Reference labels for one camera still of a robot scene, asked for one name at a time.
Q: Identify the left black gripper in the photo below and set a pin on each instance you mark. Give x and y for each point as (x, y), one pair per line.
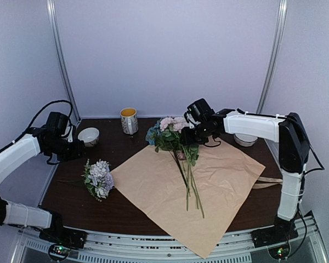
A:
(78, 152)

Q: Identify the blue hydrangea stem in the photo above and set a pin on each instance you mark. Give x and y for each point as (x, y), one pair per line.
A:
(150, 137)

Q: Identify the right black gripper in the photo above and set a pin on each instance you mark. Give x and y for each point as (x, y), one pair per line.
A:
(188, 139)

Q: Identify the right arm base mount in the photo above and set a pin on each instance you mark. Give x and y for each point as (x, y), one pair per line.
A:
(276, 241)

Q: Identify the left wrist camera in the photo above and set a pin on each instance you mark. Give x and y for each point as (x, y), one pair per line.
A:
(69, 132)

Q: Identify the white scalloped bowl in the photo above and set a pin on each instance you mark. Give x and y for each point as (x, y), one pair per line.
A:
(245, 140)

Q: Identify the dusty pink rose stem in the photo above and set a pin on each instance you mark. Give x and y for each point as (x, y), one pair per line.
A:
(183, 166)

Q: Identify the patterned mug yellow inside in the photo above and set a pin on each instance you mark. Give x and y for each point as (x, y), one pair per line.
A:
(129, 120)

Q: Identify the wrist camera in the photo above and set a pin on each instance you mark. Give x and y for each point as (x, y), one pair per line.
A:
(198, 115)
(69, 132)

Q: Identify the small white round bowl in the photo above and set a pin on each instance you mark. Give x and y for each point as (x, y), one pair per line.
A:
(90, 136)

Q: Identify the right aluminium frame post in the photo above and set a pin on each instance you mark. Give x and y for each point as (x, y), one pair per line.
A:
(278, 37)

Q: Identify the front aluminium rail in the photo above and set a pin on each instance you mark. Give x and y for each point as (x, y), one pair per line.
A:
(233, 247)

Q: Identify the lavender hydrangea stem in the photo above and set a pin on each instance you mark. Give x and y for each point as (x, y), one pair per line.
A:
(96, 178)

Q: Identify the white rose stem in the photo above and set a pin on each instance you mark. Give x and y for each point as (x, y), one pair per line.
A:
(191, 152)

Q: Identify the aluminium frame post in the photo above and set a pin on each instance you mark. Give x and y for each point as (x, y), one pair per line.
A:
(278, 37)
(61, 60)

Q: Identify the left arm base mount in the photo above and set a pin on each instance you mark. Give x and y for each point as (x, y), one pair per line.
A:
(64, 242)

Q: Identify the beige ribbon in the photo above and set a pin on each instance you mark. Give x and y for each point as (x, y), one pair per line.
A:
(265, 182)

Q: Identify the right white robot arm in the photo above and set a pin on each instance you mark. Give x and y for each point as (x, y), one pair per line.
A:
(287, 131)

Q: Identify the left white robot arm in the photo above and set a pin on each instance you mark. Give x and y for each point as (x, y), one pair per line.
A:
(55, 138)

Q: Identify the green and peach wrapping paper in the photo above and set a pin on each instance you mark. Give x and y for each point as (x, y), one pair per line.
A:
(224, 177)

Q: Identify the left aluminium frame post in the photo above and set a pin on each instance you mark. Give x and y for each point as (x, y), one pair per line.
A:
(61, 60)

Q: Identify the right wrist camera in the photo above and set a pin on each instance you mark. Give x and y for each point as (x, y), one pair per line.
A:
(198, 115)

